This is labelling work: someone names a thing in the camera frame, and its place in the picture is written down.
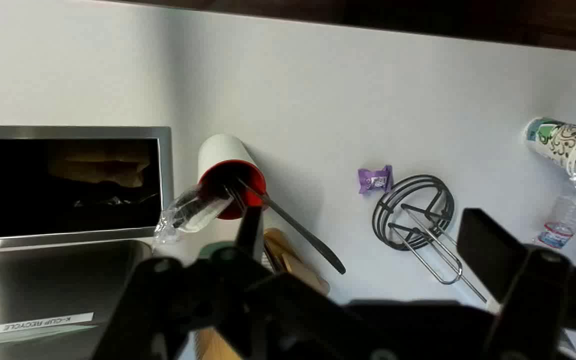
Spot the steel box with label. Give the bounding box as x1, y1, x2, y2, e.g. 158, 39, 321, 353
0, 239, 158, 360

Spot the clear plastic water bottle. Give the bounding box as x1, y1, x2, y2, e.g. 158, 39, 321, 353
535, 168, 576, 253

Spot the black plastic fork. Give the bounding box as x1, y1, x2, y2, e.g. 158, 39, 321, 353
231, 177, 348, 277

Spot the white mug red inside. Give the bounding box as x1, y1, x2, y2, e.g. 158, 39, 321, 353
196, 133, 270, 222

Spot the purple candy wrapper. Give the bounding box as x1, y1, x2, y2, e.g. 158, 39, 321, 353
355, 165, 396, 197

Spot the cloth item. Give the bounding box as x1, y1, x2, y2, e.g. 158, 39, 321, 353
523, 117, 576, 180

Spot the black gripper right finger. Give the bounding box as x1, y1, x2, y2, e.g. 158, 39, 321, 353
456, 207, 576, 360

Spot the black wire towel holder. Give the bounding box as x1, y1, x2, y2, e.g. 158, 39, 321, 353
369, 173, 490, 306

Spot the clear plastic utensil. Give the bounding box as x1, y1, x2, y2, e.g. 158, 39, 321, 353
153, 187, 233, 246

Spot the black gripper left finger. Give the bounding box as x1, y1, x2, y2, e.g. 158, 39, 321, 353
90, 204, 270, 360

